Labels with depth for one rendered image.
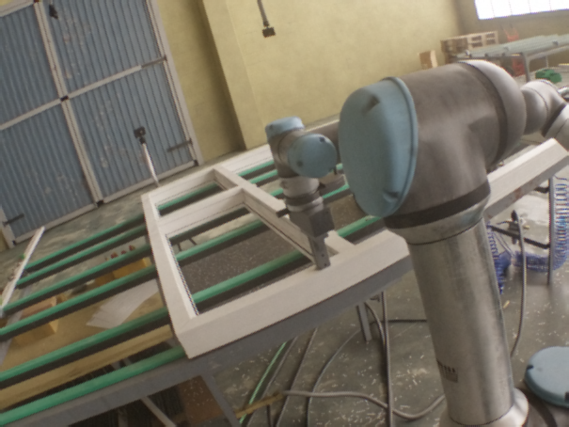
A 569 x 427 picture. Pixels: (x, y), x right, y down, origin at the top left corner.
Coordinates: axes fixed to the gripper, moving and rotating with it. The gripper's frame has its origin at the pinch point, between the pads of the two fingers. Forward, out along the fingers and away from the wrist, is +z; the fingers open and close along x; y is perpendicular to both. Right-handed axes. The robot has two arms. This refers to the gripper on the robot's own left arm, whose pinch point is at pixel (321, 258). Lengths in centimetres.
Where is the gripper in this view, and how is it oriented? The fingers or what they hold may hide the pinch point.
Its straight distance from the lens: 95.9
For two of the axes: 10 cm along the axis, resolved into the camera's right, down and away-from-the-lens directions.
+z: 2.7, 9.0, 3.3
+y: -8.8, 3.7, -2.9
